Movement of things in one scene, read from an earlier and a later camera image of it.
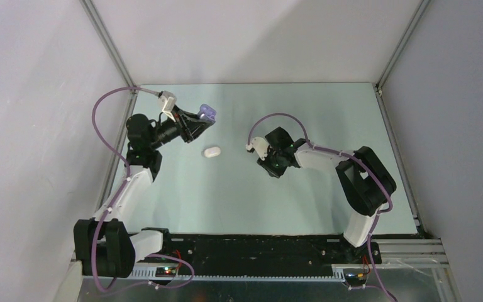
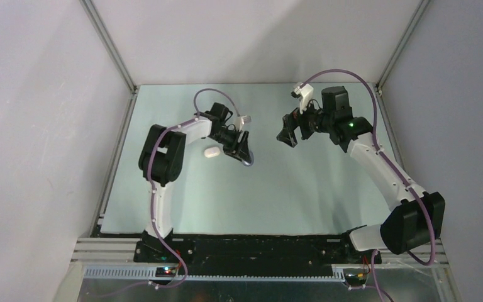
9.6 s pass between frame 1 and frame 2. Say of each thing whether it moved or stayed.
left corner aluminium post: stayed
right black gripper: moved
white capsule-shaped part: moved
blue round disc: moved
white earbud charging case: stayed
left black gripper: moved
